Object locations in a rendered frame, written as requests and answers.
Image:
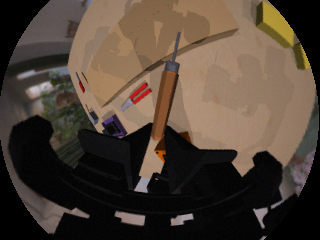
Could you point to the yellow rectangular block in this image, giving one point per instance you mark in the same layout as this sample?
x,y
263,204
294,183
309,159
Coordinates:
x,y
301,58
271,21

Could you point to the purple square tray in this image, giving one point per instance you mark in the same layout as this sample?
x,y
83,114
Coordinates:
x,y
118,123

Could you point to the tan panel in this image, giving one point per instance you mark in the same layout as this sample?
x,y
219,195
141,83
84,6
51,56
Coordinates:
x,y
146,36

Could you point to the brown wooden-handled awl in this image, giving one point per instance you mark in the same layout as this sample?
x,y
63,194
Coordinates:
x,y
167,90

